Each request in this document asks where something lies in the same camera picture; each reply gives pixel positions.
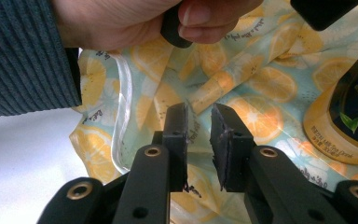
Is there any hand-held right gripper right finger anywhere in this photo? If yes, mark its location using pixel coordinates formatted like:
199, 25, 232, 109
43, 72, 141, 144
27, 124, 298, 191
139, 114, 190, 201
210, 103, 349, 224

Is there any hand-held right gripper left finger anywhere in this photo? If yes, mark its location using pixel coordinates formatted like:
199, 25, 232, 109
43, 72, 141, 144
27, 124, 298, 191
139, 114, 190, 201
111, 102, 190, 224

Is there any lemon print cloth bag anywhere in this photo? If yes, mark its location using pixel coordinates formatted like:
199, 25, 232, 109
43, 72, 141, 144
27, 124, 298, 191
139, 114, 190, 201
69, 0, 358, 224

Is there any amber drink bottle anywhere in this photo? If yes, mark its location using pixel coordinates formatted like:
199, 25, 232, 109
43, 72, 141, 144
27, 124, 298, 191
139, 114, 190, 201
302, 35, 358, 166

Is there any white table mat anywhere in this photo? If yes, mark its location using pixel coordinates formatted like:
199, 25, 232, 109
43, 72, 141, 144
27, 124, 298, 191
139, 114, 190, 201
0, 106, 90, 224

